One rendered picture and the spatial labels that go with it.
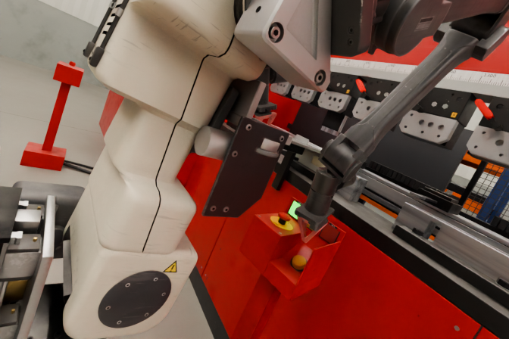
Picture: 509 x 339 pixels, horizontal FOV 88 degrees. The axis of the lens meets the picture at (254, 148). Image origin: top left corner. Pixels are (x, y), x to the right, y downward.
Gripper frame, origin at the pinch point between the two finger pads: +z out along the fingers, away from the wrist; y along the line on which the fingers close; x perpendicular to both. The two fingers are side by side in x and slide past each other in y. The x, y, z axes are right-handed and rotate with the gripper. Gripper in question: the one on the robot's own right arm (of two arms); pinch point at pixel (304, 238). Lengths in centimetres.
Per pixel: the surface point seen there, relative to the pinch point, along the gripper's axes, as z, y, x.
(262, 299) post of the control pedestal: 22.6, -4.0, 4.4
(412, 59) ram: -52, 50, 2
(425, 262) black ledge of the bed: -3.2, 15.3, -25.5
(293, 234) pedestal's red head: 2.5, 2.3, 4.2
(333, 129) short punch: -19, 53, 21
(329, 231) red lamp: 1.0, 11.0, -2.7
